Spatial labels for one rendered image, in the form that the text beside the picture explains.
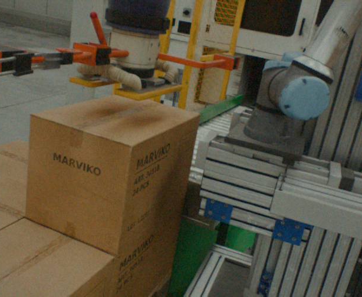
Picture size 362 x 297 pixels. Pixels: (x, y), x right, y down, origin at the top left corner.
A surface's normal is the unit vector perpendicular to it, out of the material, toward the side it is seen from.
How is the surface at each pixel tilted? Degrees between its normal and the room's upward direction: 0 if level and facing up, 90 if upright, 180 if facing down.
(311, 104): 97
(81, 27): 89
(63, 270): 0
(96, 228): 90
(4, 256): 0
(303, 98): 97
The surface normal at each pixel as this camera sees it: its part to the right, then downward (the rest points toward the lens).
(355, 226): -0.32, 0.25
